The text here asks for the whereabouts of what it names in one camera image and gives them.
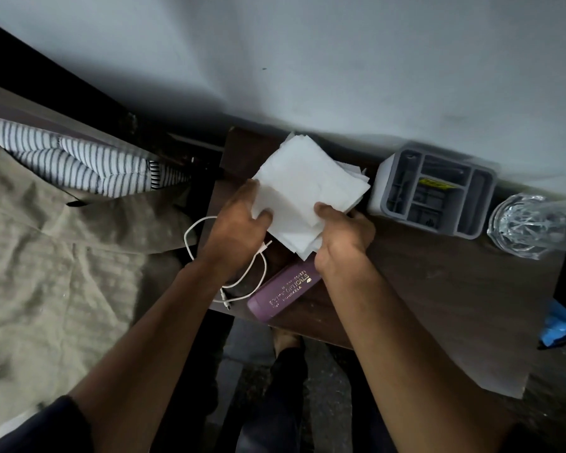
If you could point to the beige bedsheet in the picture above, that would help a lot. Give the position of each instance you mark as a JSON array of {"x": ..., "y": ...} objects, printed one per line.
[{"x": 61, "y": 287}]

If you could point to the person's right thumb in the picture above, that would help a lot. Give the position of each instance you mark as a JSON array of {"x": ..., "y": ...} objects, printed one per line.
[{"x": 324, "y": 216}]

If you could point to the blue plastic packet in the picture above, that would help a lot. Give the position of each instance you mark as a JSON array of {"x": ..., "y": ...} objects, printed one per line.
[{"x": 560, "y": 325}]

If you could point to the clear crystal glass lamp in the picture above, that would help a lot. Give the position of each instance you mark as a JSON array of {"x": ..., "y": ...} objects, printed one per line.
[{"x": 533, "y": 226}]

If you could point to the person's dark trouser leg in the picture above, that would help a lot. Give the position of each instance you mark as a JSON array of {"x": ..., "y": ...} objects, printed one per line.
[{"x": 276, "y": 400}]

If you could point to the person's right forearm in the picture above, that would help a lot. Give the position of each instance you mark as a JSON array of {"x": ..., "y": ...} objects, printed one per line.
[{"x": 405, "y": 358}]

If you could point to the person's dark left sleeve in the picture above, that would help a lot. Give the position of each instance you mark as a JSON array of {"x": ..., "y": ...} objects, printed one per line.
[{"x": 35, "y": 429}]

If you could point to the person's right hand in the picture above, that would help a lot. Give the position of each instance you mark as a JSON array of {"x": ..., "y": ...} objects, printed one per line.
[{"x": 346, "y": 240}]

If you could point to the grey compartment organizer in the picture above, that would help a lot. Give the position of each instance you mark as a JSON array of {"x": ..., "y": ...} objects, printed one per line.
[{"x": 434, "y": 193}]

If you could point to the striped pillow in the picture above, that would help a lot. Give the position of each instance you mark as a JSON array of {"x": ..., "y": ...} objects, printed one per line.
[{"x": 75, "y": 158}]

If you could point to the purple spectacle case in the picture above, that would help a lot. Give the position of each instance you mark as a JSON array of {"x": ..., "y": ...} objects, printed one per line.
[{"x": 283, "y": 292}]

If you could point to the person's left forearm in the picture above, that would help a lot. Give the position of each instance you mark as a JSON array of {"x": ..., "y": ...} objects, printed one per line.
[{"x": 155, "y": 339}]

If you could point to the person's left hand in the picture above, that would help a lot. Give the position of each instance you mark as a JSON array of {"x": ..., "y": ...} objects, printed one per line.
[{"x": 236, "y": 233}]

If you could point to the person's left thumb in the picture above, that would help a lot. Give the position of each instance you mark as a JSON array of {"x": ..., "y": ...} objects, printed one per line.
[{"x": 263, "y": 219}]

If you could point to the person's foot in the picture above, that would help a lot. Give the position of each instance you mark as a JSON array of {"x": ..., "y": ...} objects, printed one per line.
[{"x": 285, "y": 339}]

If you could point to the yellow label item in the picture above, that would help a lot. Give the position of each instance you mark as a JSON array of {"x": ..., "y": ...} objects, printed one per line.
[{"x": 435, "y": 184}]

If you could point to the stack of white paper napkins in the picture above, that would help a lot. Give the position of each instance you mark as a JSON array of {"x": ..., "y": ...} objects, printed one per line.
[{"x": 306, "y": 188}]

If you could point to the dark wooden bed frame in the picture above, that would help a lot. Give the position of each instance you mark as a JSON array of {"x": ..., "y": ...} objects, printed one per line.
[{"x": 66, "y": 89}]

